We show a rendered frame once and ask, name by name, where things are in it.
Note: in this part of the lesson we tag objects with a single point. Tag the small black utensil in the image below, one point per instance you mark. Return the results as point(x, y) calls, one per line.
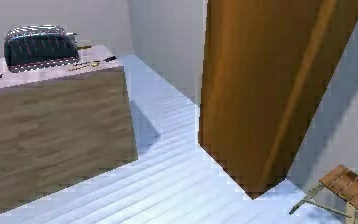
point(109, 59)

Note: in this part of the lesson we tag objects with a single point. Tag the yellow and black utensil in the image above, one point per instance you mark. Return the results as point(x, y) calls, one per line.
point(84, 65)

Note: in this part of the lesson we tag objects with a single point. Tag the brown wooden kitchen counter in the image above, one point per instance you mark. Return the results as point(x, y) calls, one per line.
point(53, 126)

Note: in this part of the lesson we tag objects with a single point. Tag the brown wooden room door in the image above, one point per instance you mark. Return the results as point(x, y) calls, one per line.
point(263, 93)

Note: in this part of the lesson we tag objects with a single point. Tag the yellow pencil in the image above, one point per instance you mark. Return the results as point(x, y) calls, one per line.
point(84, 47)

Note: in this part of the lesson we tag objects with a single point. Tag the black and silver toaster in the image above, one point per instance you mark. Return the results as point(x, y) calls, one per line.
point(40, 48)

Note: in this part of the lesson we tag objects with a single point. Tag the brown slatted wooden chair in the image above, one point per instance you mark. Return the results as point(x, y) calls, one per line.
point(345, 186)

